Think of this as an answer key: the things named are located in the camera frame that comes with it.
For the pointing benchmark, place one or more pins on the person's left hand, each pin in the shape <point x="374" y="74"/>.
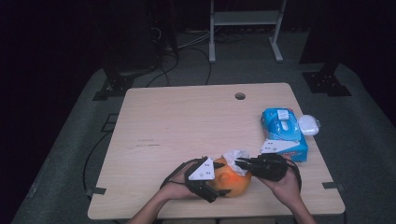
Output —
<point x="176" y="188"/>

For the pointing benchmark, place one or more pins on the person's right hand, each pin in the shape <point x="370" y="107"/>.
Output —
<point x="288" y="189"/>

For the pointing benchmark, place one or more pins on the white metal stand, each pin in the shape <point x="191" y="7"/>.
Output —
<point x="246" y="18"/>

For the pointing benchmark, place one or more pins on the white wet wipe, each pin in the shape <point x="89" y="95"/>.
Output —
<point x="232" y="157"/>

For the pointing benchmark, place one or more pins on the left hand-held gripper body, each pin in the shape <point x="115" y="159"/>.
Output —
<point x="202" y="171"/>

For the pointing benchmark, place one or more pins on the orange plush toy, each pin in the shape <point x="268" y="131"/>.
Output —
<point x="232" y="185"/>

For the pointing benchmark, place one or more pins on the blue wet wipe pack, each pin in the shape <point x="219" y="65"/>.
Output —
<point x="288" y="130"/>

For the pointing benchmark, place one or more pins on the black stand base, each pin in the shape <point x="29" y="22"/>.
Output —
<point x="323" y="82"/>
<point x="118" y="84"/>

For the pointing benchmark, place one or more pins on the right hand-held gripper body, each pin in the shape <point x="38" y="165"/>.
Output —
<point x="269" y="168"/>

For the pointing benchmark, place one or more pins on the white round lid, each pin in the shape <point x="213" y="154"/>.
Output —
<point x="308" y="125"/>

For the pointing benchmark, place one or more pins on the black tape strip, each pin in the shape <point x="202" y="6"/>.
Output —
<point x="96" y="191"/>
<point x="333" y="185"/>

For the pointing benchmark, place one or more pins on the black floor tape outline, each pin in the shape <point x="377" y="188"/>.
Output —
<point x="106" y="127"/>

